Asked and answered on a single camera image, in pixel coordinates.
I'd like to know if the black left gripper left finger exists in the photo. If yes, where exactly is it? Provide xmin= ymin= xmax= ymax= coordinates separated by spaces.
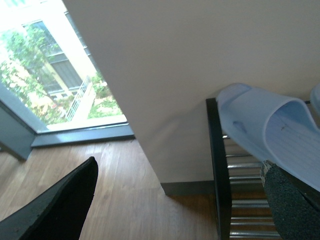
xmin=0 ymin=156 xmax=99 ymax=240

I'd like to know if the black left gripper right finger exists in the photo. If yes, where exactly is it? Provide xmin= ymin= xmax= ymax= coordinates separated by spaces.
xmin=260 ymin=160 xmax=320 ymax=240

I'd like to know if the light blue slide sandal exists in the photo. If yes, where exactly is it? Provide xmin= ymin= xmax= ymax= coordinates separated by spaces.
xmin=217 ymin=83 xmax=320 ymax=190
xmin=310 ymin=83 xmax=320 ymax=116

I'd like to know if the black metal shoe rack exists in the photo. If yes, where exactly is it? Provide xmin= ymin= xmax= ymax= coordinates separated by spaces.
xmin=206 ymin=98 xmax=283 ymax=240

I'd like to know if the black window frame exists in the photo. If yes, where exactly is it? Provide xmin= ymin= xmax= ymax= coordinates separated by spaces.
xmin=0 ymin=85 xmax=135 ymax=161

